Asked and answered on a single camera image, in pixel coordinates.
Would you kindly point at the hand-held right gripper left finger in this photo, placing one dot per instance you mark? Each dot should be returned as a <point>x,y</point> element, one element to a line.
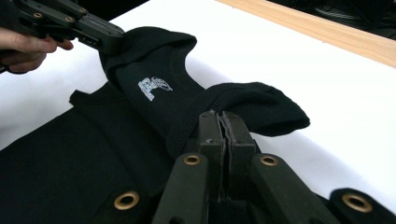
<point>211,137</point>

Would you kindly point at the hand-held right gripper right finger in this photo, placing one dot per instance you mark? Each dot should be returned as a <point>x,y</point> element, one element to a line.
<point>239,137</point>

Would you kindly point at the black tank top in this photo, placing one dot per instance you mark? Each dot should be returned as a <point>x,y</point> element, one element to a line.
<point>149,62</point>

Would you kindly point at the white table cover sheet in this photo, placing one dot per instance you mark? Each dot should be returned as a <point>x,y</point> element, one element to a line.
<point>280,56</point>

